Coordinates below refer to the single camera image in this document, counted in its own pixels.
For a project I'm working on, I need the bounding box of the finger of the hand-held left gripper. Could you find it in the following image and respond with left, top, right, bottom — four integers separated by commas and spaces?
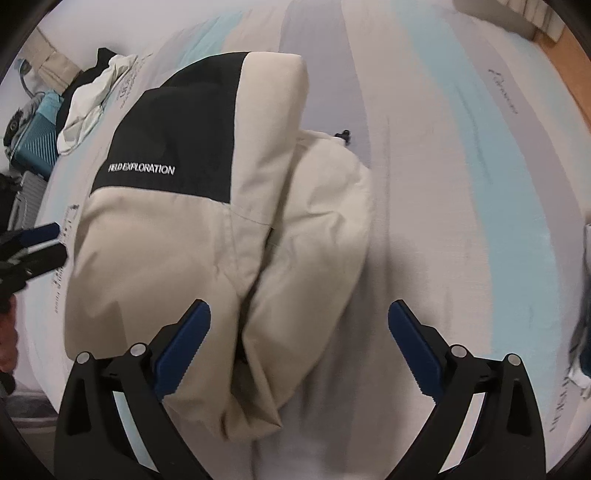
11, 222, 62, 247
16, 244, 68, 280

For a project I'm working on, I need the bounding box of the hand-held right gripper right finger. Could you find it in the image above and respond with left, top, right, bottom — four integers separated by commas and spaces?
388, 300, 540, 480

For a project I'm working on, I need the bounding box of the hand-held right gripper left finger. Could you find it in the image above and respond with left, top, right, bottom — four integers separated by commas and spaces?
54, 299, 212, 480

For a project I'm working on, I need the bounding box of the beige and black jacket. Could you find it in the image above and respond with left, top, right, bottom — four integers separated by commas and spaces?
65, 52, 376, 446

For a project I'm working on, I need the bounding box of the person's left hand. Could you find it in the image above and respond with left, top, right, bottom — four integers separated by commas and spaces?
0, 295, 19, 374

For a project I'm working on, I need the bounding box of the grey ribbed suitcase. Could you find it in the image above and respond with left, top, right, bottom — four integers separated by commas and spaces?
7, 173, 49, 232

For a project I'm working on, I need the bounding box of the blue ribbed suitcase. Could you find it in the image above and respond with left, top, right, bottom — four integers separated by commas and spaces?
10, 113, 61, 177

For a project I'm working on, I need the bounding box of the light blue cloth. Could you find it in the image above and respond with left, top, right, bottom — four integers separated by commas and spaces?
36, 91, 65, 121

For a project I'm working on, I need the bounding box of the white shirt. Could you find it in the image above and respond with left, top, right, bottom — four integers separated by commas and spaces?
56, 54, 140, 155

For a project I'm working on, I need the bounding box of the black cloth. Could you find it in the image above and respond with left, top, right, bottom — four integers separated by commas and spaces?
54, 47, 122, 134

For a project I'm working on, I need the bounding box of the striped printed bed sheet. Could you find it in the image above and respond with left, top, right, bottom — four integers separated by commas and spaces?
14, 0, 591, 480

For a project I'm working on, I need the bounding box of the dark and white cloth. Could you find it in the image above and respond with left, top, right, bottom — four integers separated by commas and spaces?
567, 222, 591, 389

